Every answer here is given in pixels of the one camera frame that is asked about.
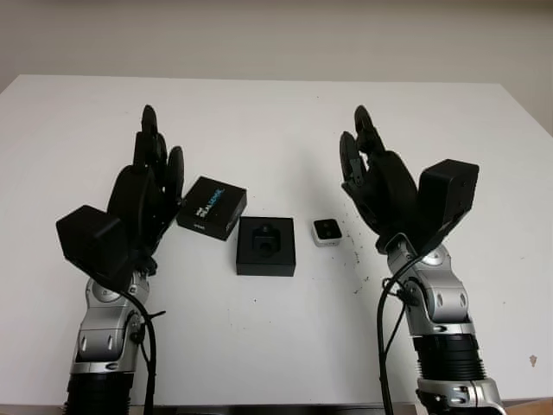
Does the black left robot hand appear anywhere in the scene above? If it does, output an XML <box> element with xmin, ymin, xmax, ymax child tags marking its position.
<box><xmin>105</xmin><ymin>105</ymin><xmax>186</xmax><ymax>273</ymax></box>

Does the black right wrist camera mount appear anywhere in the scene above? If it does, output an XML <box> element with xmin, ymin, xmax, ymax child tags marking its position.
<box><xmin>417</xmin><ymin>158</ymin><xmax>480</xmax><ymax>257</ymax></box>

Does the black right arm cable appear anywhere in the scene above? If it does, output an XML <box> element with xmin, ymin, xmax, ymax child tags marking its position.
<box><xmin>376</xmin><ymin>248</ymin><xmax>437</xmax><ymax>415</ymax></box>

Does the small silver camera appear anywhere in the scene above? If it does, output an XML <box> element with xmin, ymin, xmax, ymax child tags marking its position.
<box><xmin>311</xmin><ymin>218</ymin><xmax>341</xmax><ymax>249</ymax></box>

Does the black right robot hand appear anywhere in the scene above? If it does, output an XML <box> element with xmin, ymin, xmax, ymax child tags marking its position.
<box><xmin>338</xmin><ymin>105</ymin><xmax>423</xmax><ymax>255</ymax></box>

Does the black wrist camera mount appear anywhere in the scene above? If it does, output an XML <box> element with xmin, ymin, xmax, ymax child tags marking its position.
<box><xmin>417</xmin><ymin>158</ymin><xmax>480</xmax><ymax>257</ymax></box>
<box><xmin>55</xmin><ymin>205</ymin><xmax>133</xmax><ymax>291</ymax></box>

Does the black printed box lid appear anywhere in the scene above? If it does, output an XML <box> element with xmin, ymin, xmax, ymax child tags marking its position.
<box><xmin>175</xmin><ymin>175</ymin><xmax>248</xmax><ymax>243</ymax></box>

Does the black box base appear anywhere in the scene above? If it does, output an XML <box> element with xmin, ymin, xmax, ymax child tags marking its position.
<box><xmin>235</xmin><ymin>216</ymin><xmax>296</xmax><ymax>278</ymax></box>

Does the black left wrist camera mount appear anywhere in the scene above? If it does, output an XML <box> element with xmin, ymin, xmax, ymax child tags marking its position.
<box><xmin>55</xmin><ymin>205</ymin><xmax>133</xmax><ymax>291</ymax></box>

